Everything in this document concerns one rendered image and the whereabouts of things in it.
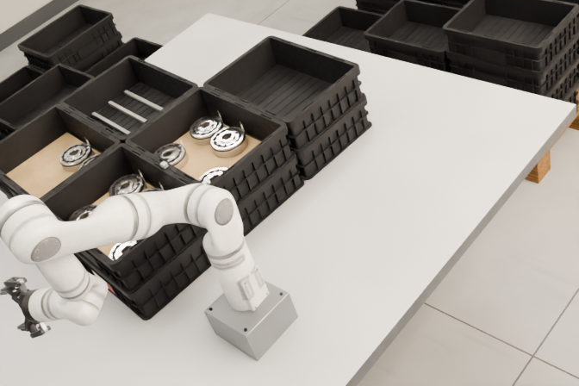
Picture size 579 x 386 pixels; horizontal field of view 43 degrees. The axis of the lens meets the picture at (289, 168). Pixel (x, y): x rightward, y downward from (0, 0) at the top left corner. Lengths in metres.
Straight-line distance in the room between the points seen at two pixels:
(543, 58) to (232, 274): 1.51
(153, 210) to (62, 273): 0.20
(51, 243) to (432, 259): 0.95
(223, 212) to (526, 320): 1.33
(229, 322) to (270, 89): 0.87
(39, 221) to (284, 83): 1.22
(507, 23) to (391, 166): 1.10
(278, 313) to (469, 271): 1.14
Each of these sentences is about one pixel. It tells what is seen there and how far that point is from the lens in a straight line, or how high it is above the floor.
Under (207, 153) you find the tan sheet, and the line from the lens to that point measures 2.17.
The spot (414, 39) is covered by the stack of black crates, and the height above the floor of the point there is 0.38.
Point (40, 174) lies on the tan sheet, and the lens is 2.42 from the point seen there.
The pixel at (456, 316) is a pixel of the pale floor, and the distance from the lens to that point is 2.64.
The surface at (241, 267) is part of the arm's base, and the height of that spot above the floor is 0.92.
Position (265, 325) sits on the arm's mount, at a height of 0.77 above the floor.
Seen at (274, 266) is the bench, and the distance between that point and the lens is 1.96.
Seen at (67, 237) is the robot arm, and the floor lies 1.30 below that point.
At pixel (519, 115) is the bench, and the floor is 0.70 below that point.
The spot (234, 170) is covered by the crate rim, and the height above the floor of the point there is 0.92.
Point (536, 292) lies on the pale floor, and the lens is 2.68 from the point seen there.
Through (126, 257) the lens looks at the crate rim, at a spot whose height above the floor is 0.93.
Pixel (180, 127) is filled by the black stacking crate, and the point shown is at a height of 0.86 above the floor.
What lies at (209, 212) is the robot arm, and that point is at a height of 1.10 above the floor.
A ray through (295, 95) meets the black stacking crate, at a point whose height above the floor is 0.83.
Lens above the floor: 2.10
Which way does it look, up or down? 39 degrees down
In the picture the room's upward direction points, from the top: 19 degrees counter-clockwise
